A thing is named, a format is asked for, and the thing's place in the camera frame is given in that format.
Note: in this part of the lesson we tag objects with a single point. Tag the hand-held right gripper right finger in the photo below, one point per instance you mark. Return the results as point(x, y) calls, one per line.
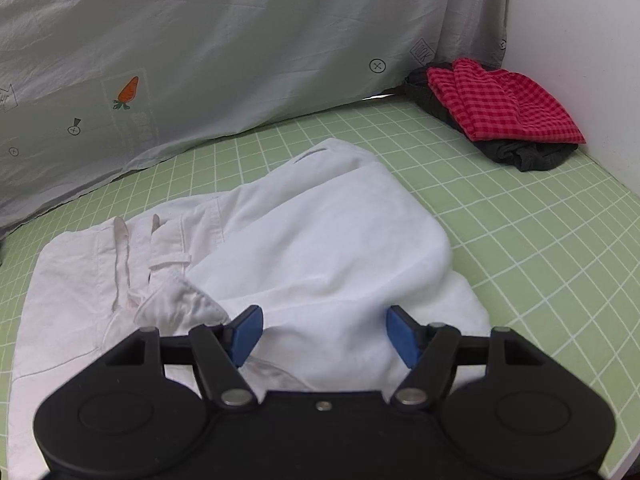
point(404, 335)

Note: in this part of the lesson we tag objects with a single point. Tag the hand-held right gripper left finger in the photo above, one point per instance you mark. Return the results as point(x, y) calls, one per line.
point(246, 335)

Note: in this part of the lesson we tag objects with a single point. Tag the white pants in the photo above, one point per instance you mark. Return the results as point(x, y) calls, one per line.
point(310, 250)

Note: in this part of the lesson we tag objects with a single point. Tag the green grid mat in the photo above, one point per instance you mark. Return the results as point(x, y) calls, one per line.
point(540, 240)

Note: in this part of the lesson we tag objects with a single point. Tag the black garment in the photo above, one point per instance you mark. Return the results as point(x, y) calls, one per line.
point(530, 155)

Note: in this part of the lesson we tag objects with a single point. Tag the red checked garment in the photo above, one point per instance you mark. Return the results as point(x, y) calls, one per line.
point(500, 105)

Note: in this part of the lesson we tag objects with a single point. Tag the carrot-printed grey sheet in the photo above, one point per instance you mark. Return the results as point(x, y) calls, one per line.
point(225, 60)

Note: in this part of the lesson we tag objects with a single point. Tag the white panel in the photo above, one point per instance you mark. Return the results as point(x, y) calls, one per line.
point(575, 35)

